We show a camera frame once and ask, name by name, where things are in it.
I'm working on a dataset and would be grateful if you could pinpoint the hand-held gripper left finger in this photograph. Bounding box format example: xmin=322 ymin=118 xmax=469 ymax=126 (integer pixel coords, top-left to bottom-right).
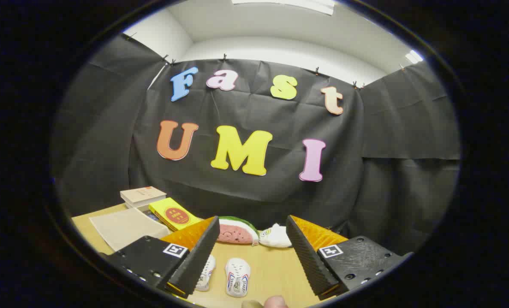
xmin=99 ymin=215 xmax=220 ymax=299

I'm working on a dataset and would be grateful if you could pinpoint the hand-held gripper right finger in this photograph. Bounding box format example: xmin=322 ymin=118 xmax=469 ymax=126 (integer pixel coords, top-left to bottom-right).
xmin=286 ymin=215 xmax=413 ymax=301

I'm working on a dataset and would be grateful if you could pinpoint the white canvas shoe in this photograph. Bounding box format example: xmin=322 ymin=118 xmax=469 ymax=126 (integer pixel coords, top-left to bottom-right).
xmin=196 ymin=255 xmax=217 ymax=292
xmin=225 ymin=258 xmax=251 ymax=298

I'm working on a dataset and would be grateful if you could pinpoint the white plush toy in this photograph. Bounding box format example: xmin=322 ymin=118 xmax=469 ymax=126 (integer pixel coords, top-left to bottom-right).
xmin=259 ymin=223 xmax=292 ymax=249

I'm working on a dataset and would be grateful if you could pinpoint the watermelon slice plush toy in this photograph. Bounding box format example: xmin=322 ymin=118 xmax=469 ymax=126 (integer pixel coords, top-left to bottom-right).
xmin=217 ymin=216 xmax=260 ymax=246

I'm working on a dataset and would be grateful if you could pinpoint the yellow book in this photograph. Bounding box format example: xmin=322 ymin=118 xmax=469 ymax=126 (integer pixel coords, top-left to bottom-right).
xmin=148 ymin=198 xmax=204 ymax=232

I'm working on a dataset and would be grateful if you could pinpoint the white book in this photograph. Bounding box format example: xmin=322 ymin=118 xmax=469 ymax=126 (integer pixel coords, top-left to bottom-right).
xmin=125 ymin=199 xmax=153 ymax=213

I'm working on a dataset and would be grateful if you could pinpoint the cream cover book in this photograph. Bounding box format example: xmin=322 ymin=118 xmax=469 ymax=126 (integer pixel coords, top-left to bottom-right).
xmin=120 ymin=186 xmax=167 ymax=209

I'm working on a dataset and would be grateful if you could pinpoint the long ceiling light panel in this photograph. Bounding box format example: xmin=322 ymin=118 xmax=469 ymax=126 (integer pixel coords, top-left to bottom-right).
xmin=232 ymin=0 xmax=336 ymax=16

